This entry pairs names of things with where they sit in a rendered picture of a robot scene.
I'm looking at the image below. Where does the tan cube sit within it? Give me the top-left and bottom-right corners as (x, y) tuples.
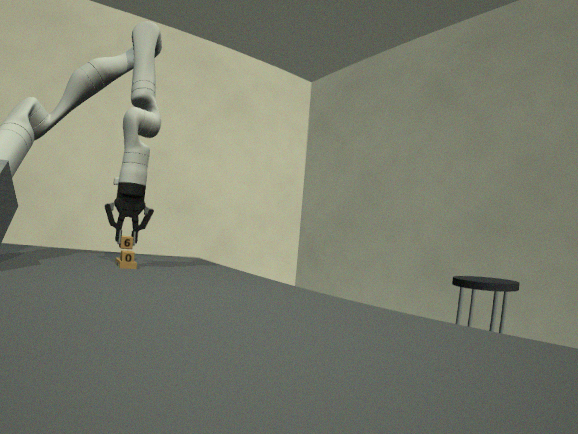
(120, 250), (135, 262)
(119, 236), (133, 249)

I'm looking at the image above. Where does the tan rectangular tray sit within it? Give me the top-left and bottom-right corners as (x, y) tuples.
(115, 258), (137, 269)

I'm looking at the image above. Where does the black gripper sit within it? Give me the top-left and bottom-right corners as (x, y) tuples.
(105, 182), (154, 246)

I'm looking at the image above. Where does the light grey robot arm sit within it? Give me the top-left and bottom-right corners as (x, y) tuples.
(0, 21), (162, 186)

